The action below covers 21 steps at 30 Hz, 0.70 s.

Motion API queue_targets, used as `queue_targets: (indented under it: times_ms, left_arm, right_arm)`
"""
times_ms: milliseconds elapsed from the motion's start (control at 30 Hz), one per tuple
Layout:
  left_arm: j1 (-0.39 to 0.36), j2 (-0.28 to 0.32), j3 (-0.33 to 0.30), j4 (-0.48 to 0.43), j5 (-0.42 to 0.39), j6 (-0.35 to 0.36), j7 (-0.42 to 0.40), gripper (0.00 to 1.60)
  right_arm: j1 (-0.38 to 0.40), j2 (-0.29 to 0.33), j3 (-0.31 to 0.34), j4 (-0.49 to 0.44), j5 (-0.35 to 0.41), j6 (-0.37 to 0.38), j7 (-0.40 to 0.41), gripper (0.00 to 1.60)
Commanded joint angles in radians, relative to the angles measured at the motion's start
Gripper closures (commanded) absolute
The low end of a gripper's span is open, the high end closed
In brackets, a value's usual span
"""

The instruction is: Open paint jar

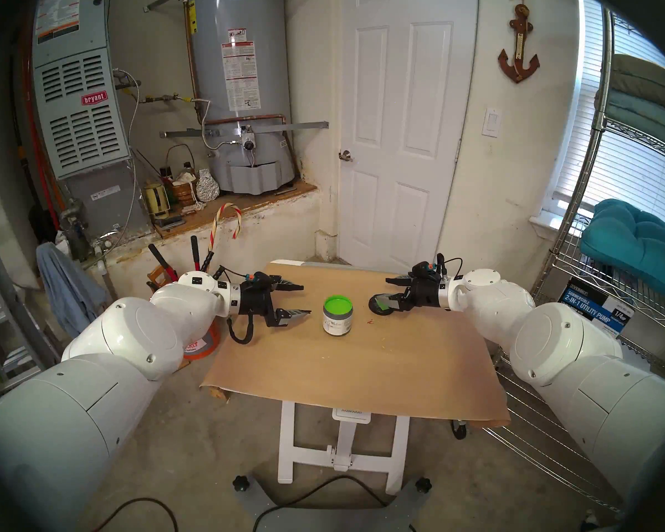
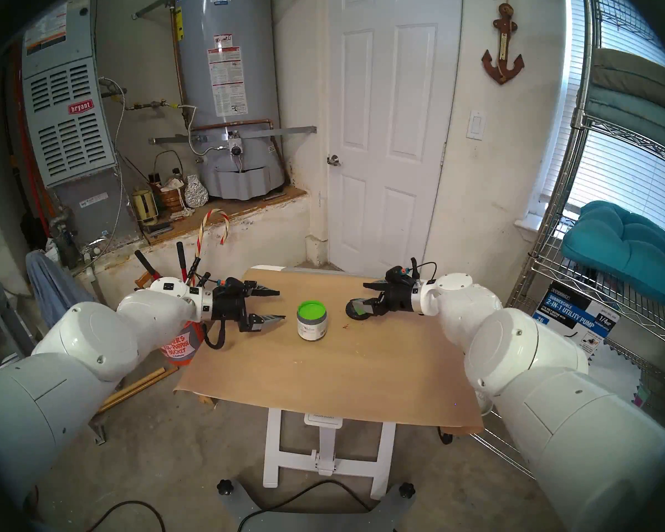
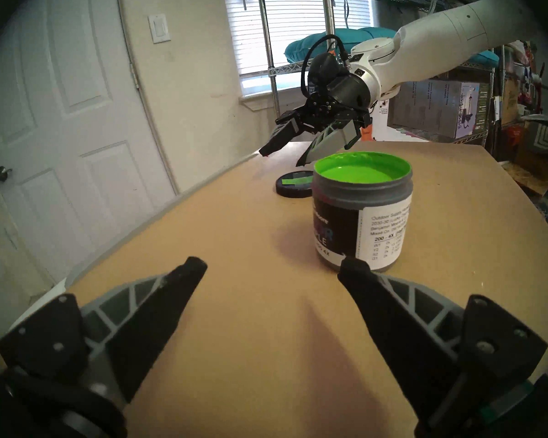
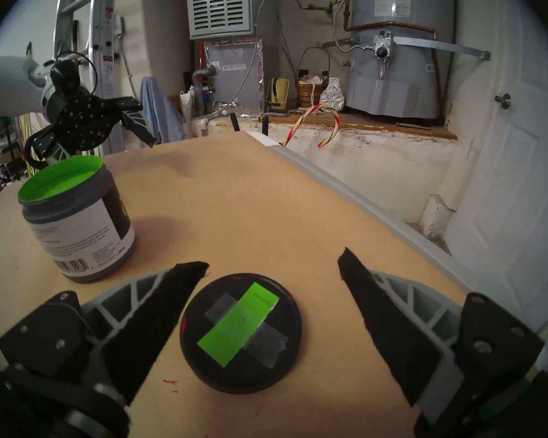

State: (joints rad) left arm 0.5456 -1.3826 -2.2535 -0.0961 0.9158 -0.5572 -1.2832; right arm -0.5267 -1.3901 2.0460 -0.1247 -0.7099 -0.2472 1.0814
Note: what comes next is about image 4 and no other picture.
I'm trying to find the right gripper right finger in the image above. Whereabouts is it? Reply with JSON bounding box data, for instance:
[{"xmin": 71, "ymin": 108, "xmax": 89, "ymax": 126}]
[{"xmin": 338, "ymin": 247, "xmax": 545, "ymax": 425}]

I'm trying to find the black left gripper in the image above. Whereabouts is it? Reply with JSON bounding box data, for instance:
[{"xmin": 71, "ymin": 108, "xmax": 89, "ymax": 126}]
[{"xmin": 31, "ymin": 61, "xmax": 157, "ymax": 165}]

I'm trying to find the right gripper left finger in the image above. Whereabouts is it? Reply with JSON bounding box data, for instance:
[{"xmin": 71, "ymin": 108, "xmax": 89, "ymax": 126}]
[{"xmin": 0, "ymin": 261, "xmax": 210, "ymax": 406}]

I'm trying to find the black lid with green tape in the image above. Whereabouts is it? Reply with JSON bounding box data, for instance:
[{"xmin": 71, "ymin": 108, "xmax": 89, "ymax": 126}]
[{"xmin": 179, "ymin": 273, "xmax": 302, "ymax": 395}]

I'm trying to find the white labelled paint jar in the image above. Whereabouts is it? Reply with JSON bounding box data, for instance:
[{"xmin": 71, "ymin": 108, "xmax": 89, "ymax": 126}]
[{"xmin": 17, "ymin": 156, "xmax": 136, "ymax": 284}]

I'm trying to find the blue hanging towel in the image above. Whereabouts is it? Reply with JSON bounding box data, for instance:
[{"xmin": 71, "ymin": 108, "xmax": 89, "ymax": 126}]
[{"xmin": 140, "ymin": 77, "xmax": 185, "ymax": 145}]

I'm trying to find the aluminium ladder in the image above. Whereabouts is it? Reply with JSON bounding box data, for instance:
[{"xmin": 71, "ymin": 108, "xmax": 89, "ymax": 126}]
[{"xmin": 53, "ymin": 0, "xmax": 126, "ymax": 155}]

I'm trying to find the gray Bryant furnace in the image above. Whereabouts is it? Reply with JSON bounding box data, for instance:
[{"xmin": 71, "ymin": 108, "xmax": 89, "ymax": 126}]
[{"xmin": 186, "ymin": 0, "xmax": 281, "ymax": 116}]

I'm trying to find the folding table with board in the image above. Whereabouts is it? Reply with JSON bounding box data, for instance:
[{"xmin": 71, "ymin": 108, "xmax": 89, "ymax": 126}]
[{"xmin": 0, "ymin": 130, "xmax": 466, "ymax": 438}]

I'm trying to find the pale yellow jug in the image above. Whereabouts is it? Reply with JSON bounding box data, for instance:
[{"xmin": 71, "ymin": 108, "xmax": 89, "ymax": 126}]
[{"xmin": 266, "ymin": 78, "xmax": 290, "ymax": 111}]

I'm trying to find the plywood platform board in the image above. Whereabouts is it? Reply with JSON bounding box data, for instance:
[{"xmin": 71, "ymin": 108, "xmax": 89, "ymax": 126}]
[{"xmin": 219, "ymin": 109, "xmax": 458, "ymax": 141}]

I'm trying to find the white panel door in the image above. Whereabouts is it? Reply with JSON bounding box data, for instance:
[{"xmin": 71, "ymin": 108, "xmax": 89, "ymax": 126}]
[{"xmin": 445, "ymin": 0, "xmax": 548, "ymax": 333}]

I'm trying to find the striped candy cane decoration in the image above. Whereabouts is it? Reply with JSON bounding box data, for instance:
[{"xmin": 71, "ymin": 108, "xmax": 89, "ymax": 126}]
[{"xmin": 283, "ymin": 103, "xmax": 341, "ymax": 149}]

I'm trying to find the crumpled aluminium foil bundle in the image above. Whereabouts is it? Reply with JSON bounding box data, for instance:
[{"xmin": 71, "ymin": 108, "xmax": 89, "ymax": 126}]
[{"xmin": 320, "ymin": 78, "xmax": 346, "ymax": 113}]

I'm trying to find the gray water heater tank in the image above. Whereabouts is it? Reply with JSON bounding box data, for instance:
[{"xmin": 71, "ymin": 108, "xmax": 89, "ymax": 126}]
[{"xmin": 345, "ymin": 0, "xmax": 455, "ymax": 119}]

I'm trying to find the wicker basket with handle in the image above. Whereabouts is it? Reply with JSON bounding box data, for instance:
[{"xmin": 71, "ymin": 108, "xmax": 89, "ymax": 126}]
[{"xmin": 295, "ymin": 47, "xmax": 332, "ymax": 109}]

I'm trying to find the flexible corrugated steel hose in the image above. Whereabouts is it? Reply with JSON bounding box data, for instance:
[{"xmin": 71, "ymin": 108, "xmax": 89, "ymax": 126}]
[{"xmin": 331, "ymin": 0, "xmax": 375, "ymax": 53}]

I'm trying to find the gray metal heater strap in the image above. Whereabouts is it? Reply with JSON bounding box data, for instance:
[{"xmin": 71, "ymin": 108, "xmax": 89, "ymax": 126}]
[{"xmin": 319, "ymin": 36, "xmax": 491, "ymax": 61}]

